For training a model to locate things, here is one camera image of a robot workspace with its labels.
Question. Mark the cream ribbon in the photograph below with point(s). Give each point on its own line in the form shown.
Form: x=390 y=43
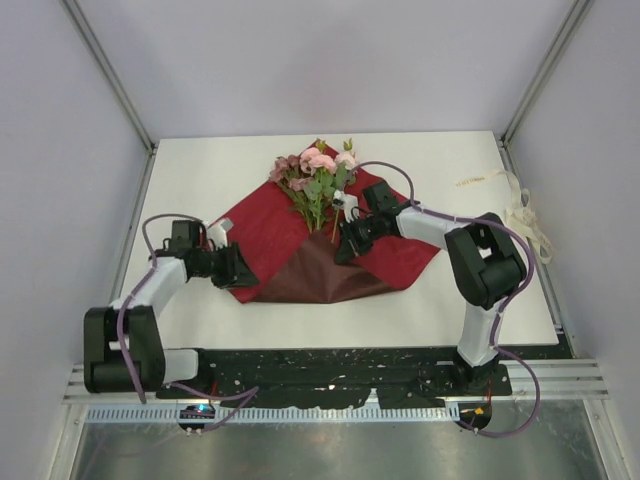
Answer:
x=519 y=213

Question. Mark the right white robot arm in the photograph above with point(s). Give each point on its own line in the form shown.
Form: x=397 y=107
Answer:
x=487 y=268

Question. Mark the aluminium frame rail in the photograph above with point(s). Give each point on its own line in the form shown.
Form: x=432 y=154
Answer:
x=560 y=379

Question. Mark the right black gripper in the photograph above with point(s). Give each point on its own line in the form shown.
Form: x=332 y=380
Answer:
x=350 y=248

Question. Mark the aluminium corner post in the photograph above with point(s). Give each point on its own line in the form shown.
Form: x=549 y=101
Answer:
x=561 y=40
x=99 y=55

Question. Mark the white slotted cable duct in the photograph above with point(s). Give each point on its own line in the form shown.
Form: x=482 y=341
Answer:
x=166 y=413

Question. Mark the dusty pink flower stem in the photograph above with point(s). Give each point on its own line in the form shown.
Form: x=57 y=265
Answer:
x=299 y=187

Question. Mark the left aluminium corner post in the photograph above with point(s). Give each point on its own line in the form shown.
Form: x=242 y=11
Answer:
x=99 y=55

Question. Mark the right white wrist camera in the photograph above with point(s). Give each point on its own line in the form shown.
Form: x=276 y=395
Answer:
x=347 y=203

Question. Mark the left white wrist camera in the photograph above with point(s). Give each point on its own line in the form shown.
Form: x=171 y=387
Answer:
x=218 y=231

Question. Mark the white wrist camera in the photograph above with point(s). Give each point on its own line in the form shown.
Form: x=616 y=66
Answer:
x=218 y=231
x=347 y=203

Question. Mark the right aluminium corner post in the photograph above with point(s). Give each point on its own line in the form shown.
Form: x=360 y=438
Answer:
x=561 y=40

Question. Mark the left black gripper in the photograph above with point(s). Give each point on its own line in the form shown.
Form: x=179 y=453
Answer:
x=236 y=269

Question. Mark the red wrapping paper sheet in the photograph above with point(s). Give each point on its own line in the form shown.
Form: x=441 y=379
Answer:
x=295 y=265

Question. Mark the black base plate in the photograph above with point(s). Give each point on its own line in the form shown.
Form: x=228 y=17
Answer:
x=327 y=378

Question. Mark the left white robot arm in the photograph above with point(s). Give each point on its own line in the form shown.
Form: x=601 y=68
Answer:
x=123 y=350

